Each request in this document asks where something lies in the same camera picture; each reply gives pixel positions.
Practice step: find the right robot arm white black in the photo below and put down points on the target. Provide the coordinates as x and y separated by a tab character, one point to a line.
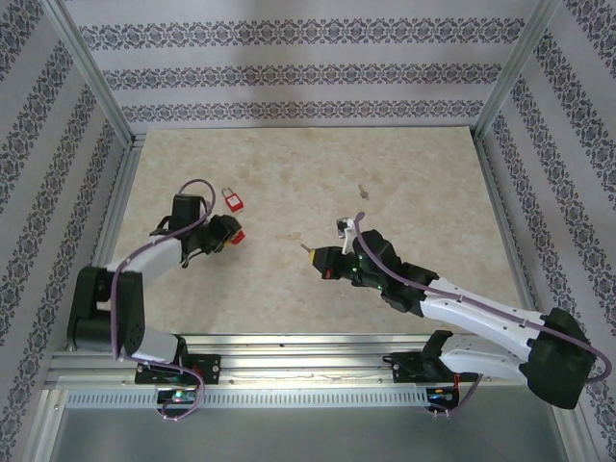
481	322

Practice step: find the grey metal panel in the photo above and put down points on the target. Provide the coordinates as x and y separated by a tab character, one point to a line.
308	438

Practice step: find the controller board with lights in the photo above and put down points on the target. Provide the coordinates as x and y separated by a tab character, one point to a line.
440	393
175	395

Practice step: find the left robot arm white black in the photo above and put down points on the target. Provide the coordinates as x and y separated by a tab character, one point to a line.
154	255

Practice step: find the aluminium corner post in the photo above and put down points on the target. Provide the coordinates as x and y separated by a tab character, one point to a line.
512	72
98	82

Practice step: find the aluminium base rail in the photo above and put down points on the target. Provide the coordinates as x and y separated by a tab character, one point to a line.
308	366

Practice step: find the aluminium side rail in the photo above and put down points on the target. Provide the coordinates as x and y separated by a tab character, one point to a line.
121	192
506	216

